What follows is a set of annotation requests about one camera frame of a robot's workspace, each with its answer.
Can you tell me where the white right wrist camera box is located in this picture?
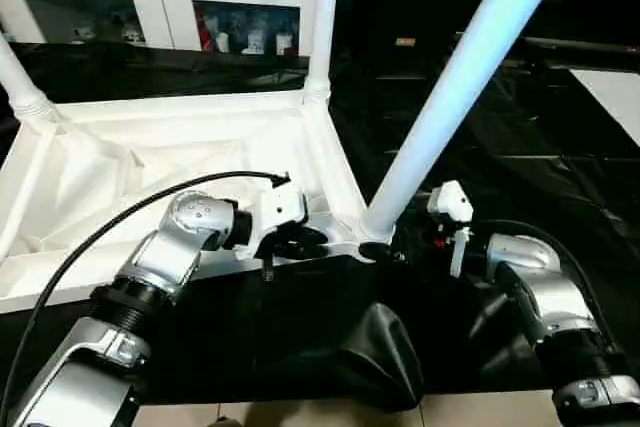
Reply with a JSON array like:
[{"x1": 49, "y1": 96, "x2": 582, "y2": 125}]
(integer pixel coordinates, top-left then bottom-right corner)
[{"x1": 426, "y1": 180, "x2": 477, "y2": 280}]

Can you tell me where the white plastic table top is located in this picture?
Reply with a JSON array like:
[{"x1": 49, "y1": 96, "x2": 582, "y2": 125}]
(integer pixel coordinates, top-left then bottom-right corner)
[{"x1": 0, "y1": 87, "x2": 373, "y2": 314}]

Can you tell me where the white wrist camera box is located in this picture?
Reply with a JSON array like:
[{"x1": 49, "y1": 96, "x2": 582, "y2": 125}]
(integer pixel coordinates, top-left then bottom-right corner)
[
  {"x1": 426, "y1": 180, "x2": 477, "y2": 280},
  {"x1": 242, "y1": 179, "x2": 311, "y2": 260}
]

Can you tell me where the black plastic mat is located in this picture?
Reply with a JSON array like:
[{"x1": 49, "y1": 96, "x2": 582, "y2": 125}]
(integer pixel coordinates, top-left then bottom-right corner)
[{"x1": 0, "y1": 42, "x2": 640, "y2": 413}]

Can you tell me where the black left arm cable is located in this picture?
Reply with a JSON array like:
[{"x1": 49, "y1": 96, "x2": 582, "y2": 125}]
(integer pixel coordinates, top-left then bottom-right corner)
[{"x1": 0, "y1": 171, "x2": 293, "y2": 420}]

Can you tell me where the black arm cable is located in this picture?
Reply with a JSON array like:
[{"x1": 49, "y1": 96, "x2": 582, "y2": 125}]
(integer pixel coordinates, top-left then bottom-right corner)
[
  {"x1": 0, "y1": 171, "x2": 293, "y2": 420},
  {"x1": 468, "y1": 217, "x2": 605, "y2": 323}
]

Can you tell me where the white flat panel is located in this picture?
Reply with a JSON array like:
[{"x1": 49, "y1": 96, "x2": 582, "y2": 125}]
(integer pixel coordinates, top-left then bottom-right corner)
[{"x1": 568, "y1": 68, "x2": 640, "y2": 146}]

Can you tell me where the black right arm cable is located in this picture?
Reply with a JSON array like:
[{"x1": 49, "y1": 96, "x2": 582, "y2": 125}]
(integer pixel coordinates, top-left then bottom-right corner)
[{"x1": 468, "y1": 217, "x2": 605, "y2": 323}]

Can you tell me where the white plastic table leg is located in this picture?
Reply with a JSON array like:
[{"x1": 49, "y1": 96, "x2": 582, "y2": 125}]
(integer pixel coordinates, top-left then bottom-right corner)
[
  {"x1": 302, "y1": 0, "x2": 343, "y2": 106},
  {"x1": 0, "y1": 41, "x2": 63, "y2": 124},
  {"x1": 358, "y1": 0, "x2": 578, "y2": 245}
]

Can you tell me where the dark horizontal rail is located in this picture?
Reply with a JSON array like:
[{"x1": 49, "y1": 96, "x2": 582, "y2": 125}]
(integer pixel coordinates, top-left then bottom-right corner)
[{"x1": 454, "y1": 33, "x2": 640, "y2": 56}]

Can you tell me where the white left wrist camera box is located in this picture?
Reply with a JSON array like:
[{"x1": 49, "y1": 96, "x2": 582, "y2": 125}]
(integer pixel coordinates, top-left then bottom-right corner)
[{"x1": 242, "y1": 179, "x2": 311, "y2": 260}]

